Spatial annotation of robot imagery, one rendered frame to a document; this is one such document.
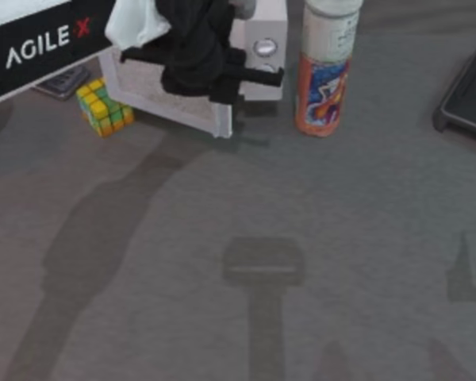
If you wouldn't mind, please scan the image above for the yellow green puzzle cube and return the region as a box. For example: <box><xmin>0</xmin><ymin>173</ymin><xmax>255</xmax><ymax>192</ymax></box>
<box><xmin>75</xmin><ymin>77</ymin><xmax>136</xmax><ymax>138</ymax></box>

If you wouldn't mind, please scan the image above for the orange white spray bottle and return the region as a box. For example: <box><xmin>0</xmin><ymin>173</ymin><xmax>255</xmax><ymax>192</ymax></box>
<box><xmin>294</xmin><ymin>0</ymin><xmax>361</xmax><ymax>138</ymax></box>

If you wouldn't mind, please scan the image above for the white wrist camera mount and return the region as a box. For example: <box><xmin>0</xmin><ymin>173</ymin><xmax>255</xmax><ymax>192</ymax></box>
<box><xmin>104</xmin><ymin>0</ymin><xmax>172</xmax><ymax>51</ymax></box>

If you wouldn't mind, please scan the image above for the white box with button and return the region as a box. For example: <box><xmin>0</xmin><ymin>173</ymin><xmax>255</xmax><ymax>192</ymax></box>
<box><xmin>98</xmin><ymin>6</ymin><xmax>290</xmax><ymax>139</ymax></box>

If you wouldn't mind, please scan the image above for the dark grey flat keypad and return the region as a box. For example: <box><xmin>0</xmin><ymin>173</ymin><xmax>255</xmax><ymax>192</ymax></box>
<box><xmin>32</xmin><ymin>64</ymin><xmax>93</xmax><ymax>101</ymax></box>

